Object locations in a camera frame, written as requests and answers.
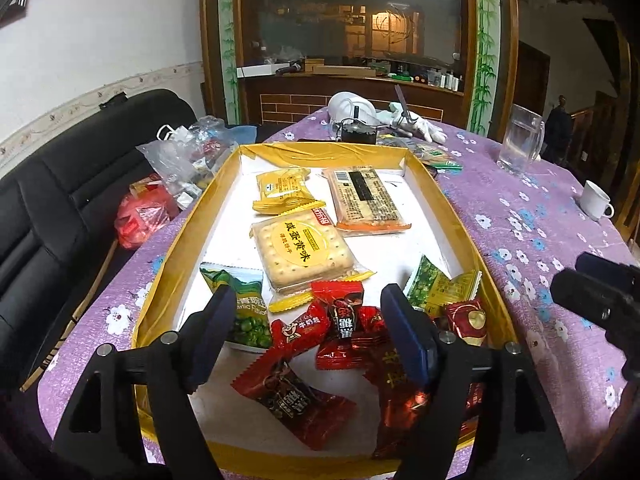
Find red foil candy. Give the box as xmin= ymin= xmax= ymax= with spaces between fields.
xmin=315 ymin=307 xmax=392 ymax=371

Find bamboo painted pillar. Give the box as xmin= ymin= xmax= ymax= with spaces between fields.
xmin=217 ymin=0 xmax=241 ymax=126
xmin=470 ymin=0 xmax=502 ymax=134

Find red plastic bag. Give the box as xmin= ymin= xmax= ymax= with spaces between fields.
xmin=115 ymin=175 xmax=181 ymax=251

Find dark red gold candy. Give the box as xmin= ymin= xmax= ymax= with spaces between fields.
xmin=440 ymin=297 xmax=487 ymax=346

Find yellow cracker packet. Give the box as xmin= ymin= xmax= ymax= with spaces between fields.
xmin=249 ymin=202 xmax=376 ymax=314

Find black sofa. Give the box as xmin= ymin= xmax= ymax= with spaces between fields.
xmin=0 ymin=89 xmax=199 ymax=387

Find orange edged cracker packet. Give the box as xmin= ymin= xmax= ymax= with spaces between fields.
xmin=322 ymin=165 xmax=414 ymax=235

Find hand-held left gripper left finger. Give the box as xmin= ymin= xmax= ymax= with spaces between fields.
xmin=50 ymin=285 xmax=238 ymax=480

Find large dark red packet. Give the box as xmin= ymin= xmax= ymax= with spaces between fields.
xmin=364 ymin=340 xmax=482 ymax=461

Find bright red small candy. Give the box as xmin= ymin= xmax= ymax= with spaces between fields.
xmin=270 ymin=302 xmax=331 ymax=362

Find dark standing figure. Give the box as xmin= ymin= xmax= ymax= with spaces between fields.
xmin=545 ymin=95 xmax=571 ymax=162

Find wooden counter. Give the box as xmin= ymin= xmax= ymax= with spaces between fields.
xmin=235 ymin=55 xmax=469 ymax=126

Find yellow cardboard box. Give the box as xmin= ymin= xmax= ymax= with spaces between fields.
xmin=132 ymin=142 xmax=519 ymax=480

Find purple floral tablecloth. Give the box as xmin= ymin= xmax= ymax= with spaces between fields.
xmin=37 ymin=110 xmax=640 ymax=480

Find white plastic tub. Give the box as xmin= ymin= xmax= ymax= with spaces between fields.
xmin=327 ymin=91 xmax=379 ymax=129

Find green biscuit packet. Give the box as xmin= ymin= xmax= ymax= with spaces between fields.
xmin=415 ymin=142 xmax=464 ymax=171

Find glass mug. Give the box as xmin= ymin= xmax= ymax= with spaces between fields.
xmin=496 ymin=104 xmax=546 ymax=176

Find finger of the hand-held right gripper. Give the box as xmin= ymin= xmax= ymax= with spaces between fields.
xmin=575 ymin=252 xmax=640 ymax=286
xmin=550 ymin=268 xmax=640 ymax=331

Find green pea packet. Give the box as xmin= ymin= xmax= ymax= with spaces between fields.
xmin=404 ymin=255 xmax=484 ymax=319
xmin=200 ymin=262 xmax=274 ymax=354

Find clear plastic bag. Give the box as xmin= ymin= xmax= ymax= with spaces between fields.
xmin=136 ymin=116 xmax=240 ymax=206

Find gold foil snack packet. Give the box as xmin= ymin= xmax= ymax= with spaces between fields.
xmin=252 ymin=168 xmax=326 ymax=216

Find wooden door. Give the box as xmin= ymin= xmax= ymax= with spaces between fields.
xmin=515 ymin=42 xmax=551 ymax=131

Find black device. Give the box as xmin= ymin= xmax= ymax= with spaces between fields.
xmin=340 ymin=120 xmax=377 ymax=145

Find black slotted spatula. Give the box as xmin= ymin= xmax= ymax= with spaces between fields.
xmin=394 ymin=85 xmax=416 ymax=132

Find white gloves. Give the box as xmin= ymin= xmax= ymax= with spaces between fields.
xmin=377 ymin=107 xmax=449 ymax=144

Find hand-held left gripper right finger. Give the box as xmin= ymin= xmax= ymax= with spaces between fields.
xmin=380 ymin=283 xmax=572 ymax=480

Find white cup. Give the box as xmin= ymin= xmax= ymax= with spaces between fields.
xmin=580 ymin=180 xmax=615 ymax=221

